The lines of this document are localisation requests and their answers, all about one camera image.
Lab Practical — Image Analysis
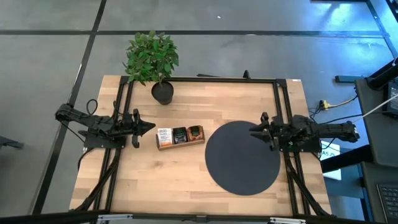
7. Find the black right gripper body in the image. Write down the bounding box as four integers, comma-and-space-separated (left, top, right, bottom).
260, 111, 294, 152

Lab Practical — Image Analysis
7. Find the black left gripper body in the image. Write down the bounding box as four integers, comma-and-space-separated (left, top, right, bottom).
122, 108, 141, 149

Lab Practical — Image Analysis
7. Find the peach passion fruit tea bag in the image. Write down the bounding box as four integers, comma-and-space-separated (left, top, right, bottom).
187, 125, 203, 142

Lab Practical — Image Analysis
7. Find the wooden tea organiser box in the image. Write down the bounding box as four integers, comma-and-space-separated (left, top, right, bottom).
155, 124, 206, 152

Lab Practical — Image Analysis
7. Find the round dark woven placemat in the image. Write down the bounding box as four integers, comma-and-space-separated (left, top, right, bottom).
204, 120, 281, 197

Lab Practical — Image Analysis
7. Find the white box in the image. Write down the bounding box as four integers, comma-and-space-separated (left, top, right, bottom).
319, 140, 342, 181

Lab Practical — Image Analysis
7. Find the potted green plant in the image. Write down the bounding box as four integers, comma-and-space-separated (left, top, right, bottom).
122, 30, 180, 106

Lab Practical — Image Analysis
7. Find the black desk leg beam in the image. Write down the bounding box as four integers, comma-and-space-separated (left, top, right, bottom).
321, 144, 374, 174

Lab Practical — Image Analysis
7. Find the dark metal floor foot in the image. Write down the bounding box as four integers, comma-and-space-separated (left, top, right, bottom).
335, 75, 366, 83

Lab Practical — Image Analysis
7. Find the dark grey desk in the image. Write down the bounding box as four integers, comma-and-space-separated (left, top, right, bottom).
354, 77, 398, 167
360, 161, 398, 224

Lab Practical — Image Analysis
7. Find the black metal crossbar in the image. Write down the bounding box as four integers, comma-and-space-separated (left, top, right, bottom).
0, 210, 398, 224

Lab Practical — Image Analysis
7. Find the black diagonal stand beam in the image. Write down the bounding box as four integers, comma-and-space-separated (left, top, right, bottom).
366, 57, 398, 91

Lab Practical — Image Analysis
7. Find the dark chair base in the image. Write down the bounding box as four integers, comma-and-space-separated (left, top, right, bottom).
0, 136, 25, 150

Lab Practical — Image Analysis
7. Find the black keyboard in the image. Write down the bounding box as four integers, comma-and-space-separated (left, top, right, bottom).
376, 182, 398, 223

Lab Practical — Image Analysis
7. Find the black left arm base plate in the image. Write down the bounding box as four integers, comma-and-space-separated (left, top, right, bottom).
83, 123, 128, 149

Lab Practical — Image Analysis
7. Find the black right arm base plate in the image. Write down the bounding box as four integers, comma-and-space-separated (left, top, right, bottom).
277, 126, 322, 154

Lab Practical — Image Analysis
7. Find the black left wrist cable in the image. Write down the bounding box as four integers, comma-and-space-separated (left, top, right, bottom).
86, 98, 99, 117

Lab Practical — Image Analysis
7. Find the yellow power plug cable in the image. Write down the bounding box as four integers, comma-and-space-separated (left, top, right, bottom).
319, 95, 359, 110

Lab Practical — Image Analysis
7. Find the black left base cable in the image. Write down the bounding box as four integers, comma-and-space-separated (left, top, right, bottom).
76, 148, 94, 170

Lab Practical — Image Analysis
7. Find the black power cable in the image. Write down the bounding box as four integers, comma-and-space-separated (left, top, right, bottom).
309, 107, 366, 126

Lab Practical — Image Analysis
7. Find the silver metal bracket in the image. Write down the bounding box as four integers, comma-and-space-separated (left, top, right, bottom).
269, 217, 307, 224
96, 213, 134, 222

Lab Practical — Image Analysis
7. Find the white cable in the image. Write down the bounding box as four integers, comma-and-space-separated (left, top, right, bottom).
351, 93, 398, 125

